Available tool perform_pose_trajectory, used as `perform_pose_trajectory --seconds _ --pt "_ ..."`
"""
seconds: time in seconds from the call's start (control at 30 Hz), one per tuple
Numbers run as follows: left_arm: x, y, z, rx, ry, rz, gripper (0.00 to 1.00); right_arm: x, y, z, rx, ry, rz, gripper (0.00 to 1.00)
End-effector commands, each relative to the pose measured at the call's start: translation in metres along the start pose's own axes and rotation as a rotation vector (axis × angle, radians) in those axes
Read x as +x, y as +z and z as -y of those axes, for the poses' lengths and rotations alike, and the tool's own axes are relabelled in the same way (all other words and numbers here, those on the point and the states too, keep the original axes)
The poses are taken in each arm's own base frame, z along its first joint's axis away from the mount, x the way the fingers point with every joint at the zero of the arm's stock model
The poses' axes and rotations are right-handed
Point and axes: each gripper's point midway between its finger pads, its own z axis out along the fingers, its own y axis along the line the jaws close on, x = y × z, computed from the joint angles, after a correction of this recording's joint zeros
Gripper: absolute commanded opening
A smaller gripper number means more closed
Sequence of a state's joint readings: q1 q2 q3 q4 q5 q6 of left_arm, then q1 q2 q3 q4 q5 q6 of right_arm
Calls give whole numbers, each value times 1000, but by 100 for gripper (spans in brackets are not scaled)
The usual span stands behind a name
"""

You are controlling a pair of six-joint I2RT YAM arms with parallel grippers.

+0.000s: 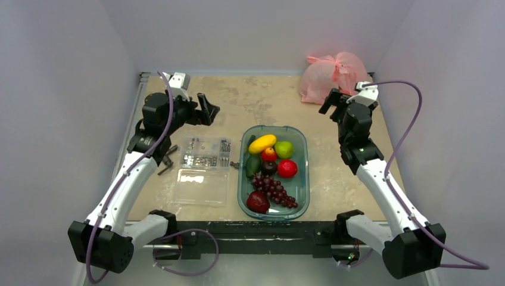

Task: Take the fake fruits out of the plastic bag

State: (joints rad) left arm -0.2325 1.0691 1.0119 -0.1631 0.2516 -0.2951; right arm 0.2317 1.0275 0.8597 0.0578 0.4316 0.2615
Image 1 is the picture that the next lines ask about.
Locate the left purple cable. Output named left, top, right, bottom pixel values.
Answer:
left=85, top=71, right=220, bottom=285

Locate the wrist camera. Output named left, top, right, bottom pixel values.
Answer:
left=346, top=81, right=379, bottom=107
left=163, top=72, right=191, bottom=101

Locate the yellow fake mango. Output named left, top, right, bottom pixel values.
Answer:
left=248, top=134, right=277, bottom=154

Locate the green fake apple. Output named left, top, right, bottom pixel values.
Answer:
left=274, top=141, right=294, bottom=159

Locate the teal plastic bin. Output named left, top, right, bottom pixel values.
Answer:
left=237, top=125, right=310, bottom=222

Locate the clear plastic screw box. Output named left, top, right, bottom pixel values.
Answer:
left=174, top=136, right=232, bottom=207

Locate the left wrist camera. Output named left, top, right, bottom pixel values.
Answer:
left=163, top=72, right=191, bottom=101

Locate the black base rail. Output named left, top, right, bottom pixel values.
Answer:
left=139, top=220, right=373, bottom=262

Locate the dark red fake apple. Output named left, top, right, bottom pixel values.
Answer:
left=246, top=191, right=270, bottom=214

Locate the small red yellow fruit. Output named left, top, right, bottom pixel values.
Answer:
left=261, top=147, right=278, bottom=161

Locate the pink plastic bag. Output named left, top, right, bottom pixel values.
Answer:
left=299, top=52, right=369, bottom=105

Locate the dark purple fake plum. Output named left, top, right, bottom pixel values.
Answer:
left=261, top=161, right=278, bottom=176

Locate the purple fake grape bunch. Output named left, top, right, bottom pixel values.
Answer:
left=251, top=173, right=298, bottom=209

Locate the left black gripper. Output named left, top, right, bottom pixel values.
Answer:
left=163, top=91, right=218, bottom=135

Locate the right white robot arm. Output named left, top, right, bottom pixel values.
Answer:
left=319, top=88, right=446, bottom=279

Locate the black allen key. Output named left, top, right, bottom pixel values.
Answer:
left=157, top=145, right=179, bottom=176

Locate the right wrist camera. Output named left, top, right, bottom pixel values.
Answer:
left=346, top=81, right=379, bottom=107

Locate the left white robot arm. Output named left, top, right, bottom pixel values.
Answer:
left=68, top=91, right=220, bottom=284

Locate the green fake avocado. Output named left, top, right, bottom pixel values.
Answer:
left=245, top=154, right=262, bottom=179

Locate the red fake tomato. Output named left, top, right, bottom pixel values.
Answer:
left=277, top=159, right=298, bottom=178

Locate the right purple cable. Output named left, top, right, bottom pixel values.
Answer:
left=337, top=80, right=490, bottom=271

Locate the purple cable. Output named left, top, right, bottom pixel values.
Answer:
left=85, top=71, right=220, bottom=285
left=337, top=80, right=490, bottom=271

